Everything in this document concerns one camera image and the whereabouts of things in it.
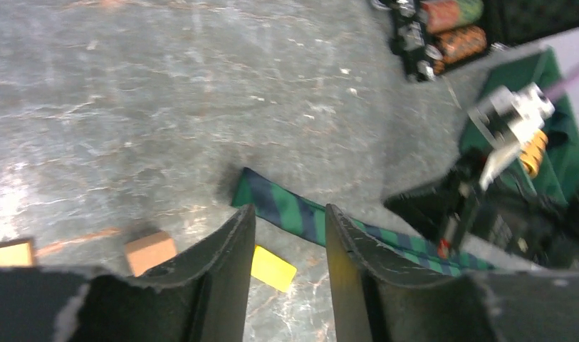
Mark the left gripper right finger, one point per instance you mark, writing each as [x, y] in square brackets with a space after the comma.
[379, 295]

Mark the green compartment tray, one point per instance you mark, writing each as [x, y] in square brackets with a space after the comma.
[559, 173]

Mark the brown wooden block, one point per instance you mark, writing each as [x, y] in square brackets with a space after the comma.
[150, 251]

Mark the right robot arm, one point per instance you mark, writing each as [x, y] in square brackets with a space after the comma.
[534, 228]

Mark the orange wooden block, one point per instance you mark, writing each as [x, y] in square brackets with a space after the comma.
[17, 253]

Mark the black open carrying case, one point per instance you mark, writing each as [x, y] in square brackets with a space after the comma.
[434, 37]

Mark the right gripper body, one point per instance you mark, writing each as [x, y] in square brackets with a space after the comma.
[451, 207]

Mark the yellow rectangular block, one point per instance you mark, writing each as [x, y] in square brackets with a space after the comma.
[272, 270]

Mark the green navy striped tie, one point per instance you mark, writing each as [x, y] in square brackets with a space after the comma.
[306, 219]

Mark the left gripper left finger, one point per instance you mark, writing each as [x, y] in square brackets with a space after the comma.
[199, 295]

